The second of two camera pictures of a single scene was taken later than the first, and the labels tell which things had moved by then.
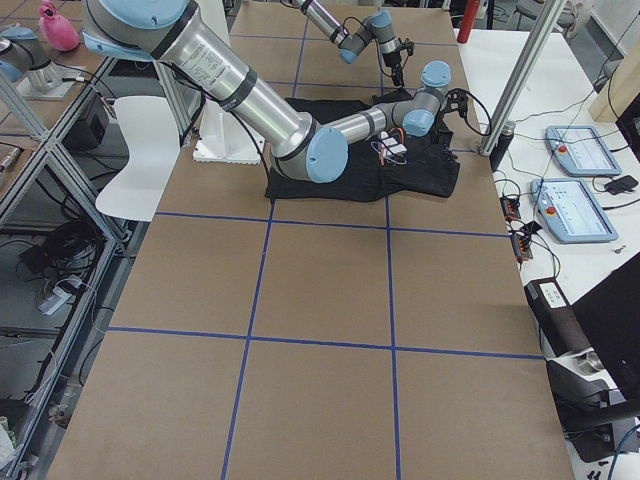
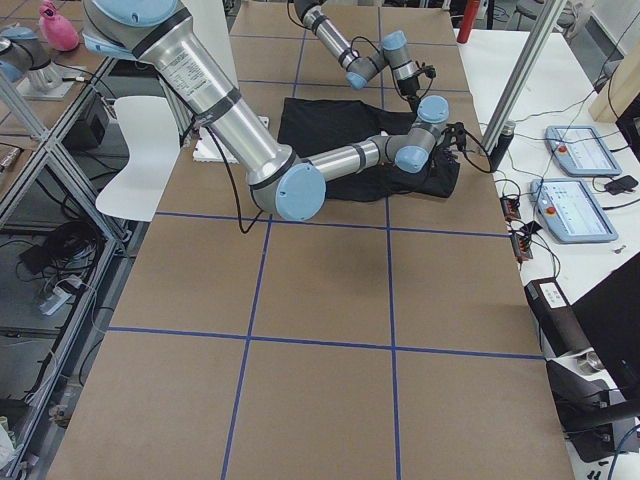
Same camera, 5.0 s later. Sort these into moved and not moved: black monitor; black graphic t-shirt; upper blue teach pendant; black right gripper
Moved: black right gripper
Not moved: upper blue teach pendant; black graphic t-shirt; black monitor
